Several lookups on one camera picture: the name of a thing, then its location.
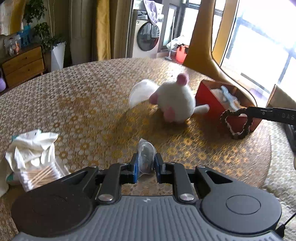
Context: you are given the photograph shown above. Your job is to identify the clear plastic packet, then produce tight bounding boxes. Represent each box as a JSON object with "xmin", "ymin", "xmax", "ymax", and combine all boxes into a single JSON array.
[{"xmin": 137, "ymin": 138, "xmax": 156, "ymax": 177}]

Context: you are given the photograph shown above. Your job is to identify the light blue printed pouch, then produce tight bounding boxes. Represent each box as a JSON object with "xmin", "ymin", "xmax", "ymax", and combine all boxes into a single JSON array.
[{"xmin": 220, "ymin": 85, "xmax": 242, "ymax": 111}]

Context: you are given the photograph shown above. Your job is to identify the white plush mouse toy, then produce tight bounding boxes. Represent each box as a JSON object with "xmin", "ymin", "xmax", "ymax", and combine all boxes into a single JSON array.
[{"xmin": 128, "ymin": 73, "xmax": 210, "ymax": 123}]

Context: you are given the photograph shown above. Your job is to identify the cotton swab bag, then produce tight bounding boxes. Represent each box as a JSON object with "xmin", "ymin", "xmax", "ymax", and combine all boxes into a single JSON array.
[{"xmin": 16, "ymin": 147, "xmax": 70, "ymax": 192}]

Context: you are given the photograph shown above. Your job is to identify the white cloth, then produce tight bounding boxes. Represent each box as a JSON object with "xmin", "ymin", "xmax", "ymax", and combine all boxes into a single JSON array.
[{"xmin": 1, "ymin": 129, "xmax": 59, "ymax": 196}]

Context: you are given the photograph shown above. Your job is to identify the patterned gold tablecloth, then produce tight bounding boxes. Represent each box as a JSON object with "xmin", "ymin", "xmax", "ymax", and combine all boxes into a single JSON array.
[{"xmin": 0, "ymin": 57, "xmax": 296, "ymax": 241}]

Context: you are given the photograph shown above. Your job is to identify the red metal tin box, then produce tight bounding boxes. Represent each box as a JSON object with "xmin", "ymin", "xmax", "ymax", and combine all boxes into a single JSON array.
[{"xmin": 195, "ymin": 79, "xmax": 262, "ymax": 132}]

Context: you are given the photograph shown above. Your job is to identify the tan giraffe shaped chair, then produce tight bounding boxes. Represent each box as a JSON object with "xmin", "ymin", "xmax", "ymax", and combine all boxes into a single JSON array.
[{"xmin": 183, "ymin": 1, "xmax": 257, "ymax": 106}]

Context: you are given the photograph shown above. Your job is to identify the red bucket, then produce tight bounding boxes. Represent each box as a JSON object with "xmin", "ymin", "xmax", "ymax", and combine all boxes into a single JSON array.
[{"xmin": 176, "ymin": 44, "xmax": 189, "ymax": 64}]

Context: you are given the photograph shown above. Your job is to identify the white angular plant pot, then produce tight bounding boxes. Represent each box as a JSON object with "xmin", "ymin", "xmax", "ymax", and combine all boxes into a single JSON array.
[{"xmin": 51, "ymin": 42, "xmax": 66, "ymax": 72}]

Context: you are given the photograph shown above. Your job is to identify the silver front-load washing machine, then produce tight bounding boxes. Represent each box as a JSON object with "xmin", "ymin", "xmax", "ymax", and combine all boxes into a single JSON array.
[{"xmin": 129, "ymin": 9, "xmax": 164, "ymax": 58}]

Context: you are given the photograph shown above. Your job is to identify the wooden drawer cabinet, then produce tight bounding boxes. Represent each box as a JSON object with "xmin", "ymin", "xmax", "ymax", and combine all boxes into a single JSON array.
[{"xmin": 1, "ymin": 44, "xmax": 46, "ymax": 88}]

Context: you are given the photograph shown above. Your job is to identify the white tower air conditioner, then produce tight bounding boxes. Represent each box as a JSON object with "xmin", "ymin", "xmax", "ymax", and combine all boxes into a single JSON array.
[{"xmin": 69, "ymin": 0, "xmax": 93, "ymax": 65}]

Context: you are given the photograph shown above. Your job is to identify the yellow curtain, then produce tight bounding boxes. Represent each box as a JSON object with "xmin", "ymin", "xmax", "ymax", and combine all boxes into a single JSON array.
[{"xmin": 95, "ymin": 0, "xmax": 111, "ymax": 61}]

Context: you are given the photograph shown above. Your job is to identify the purple cloth on washer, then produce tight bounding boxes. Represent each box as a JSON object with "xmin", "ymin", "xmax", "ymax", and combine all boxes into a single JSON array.
[{"xmin": 143, "ymin": 0, "xmax": 158, "ymax": 25}]

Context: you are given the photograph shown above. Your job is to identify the green potted plant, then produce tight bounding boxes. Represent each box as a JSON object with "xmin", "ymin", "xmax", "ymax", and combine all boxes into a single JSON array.
[{"xmin": 23, "ymin": 1, "xmax": 66, "ymax": 53}]

